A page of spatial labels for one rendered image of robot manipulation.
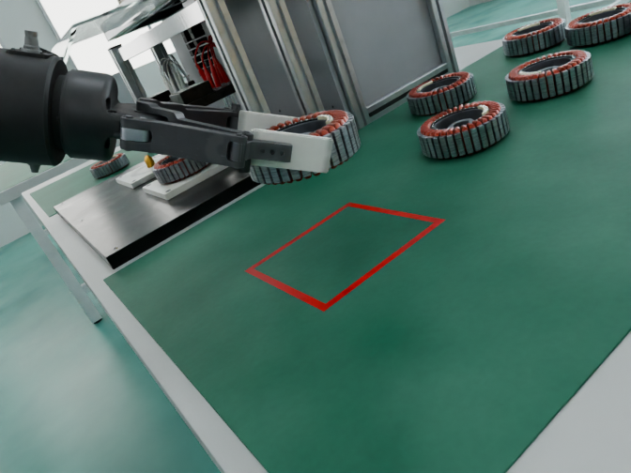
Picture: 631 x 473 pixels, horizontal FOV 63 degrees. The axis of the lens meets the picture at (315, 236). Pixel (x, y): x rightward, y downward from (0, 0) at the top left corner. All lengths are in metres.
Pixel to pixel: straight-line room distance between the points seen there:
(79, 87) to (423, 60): 0.74
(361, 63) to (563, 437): 0.78
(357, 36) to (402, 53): 0.11
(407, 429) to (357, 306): 0.14
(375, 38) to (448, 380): 0.75
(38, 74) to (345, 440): 0.35
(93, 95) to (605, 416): 0.41
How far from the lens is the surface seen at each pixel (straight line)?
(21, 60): 0.48
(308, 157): 0.44
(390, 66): 1.02
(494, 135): 0.67
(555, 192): 0.53
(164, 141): 0.42
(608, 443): 0.31
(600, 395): 0.33
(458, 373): 0.35
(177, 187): 0.94
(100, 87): 0.47
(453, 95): 0.86
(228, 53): 0.84
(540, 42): 1.06
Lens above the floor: 0.98
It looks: 24 degrees down
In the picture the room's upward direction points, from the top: 23 degrees counter-clockwise
